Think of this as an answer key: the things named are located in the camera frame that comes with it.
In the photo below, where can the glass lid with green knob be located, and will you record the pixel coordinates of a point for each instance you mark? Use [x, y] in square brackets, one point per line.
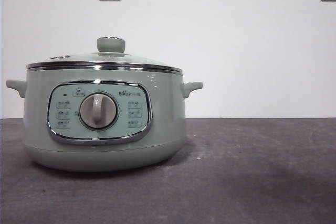
[110, 45]

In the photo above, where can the pale green electric pot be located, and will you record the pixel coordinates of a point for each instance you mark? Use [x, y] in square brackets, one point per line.
[162, 119]

